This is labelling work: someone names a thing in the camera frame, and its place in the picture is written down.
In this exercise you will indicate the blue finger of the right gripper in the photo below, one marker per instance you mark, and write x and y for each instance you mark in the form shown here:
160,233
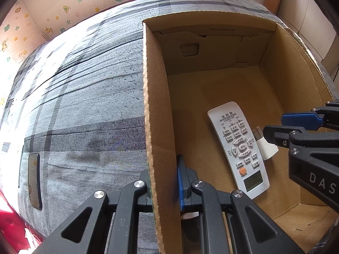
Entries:
286,136
325,116

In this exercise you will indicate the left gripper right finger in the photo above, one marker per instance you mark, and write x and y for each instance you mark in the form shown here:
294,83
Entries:
188,200

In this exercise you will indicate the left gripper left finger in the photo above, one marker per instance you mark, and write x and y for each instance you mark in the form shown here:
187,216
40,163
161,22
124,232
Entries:
146,197

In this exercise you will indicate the small white charger plug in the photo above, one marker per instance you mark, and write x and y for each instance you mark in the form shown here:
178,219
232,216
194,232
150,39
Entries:
267,150

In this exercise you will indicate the white air conditioner remote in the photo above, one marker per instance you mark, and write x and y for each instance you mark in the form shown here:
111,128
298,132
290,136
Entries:
240,148

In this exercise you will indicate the brown cardboard box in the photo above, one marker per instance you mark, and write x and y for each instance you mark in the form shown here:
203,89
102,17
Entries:
210,78

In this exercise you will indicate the beige wardrobe with drawers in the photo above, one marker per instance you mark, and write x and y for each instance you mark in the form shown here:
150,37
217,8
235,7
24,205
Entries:
306,19

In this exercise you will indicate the black smartphone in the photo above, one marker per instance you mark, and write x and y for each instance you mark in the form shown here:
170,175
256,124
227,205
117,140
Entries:
34,180

